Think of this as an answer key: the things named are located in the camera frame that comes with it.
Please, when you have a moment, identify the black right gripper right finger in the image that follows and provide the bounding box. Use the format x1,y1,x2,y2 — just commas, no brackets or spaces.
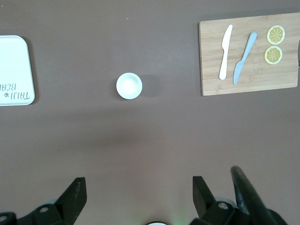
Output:
189,175,249,225

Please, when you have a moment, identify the white plastic cup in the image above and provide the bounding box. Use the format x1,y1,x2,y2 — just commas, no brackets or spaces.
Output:
116,72,143,100

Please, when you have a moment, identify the bamboo cutting board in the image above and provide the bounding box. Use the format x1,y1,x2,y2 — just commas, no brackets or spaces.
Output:
198,12,300,97

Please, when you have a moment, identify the yellow lemon slice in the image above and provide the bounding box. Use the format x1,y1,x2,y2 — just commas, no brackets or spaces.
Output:
264,45,283,66
266,25,286,45

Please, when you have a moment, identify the grey plastic knife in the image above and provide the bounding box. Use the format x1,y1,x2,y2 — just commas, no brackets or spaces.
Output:
232,32,258,85

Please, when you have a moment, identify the cream bear print tray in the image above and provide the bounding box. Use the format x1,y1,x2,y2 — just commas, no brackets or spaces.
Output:
0,35,36,107

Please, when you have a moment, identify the white plastic knife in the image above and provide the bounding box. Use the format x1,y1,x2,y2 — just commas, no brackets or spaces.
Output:
218,24,233,81

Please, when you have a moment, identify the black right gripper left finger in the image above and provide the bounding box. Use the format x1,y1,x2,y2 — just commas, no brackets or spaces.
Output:
0,177,88,225

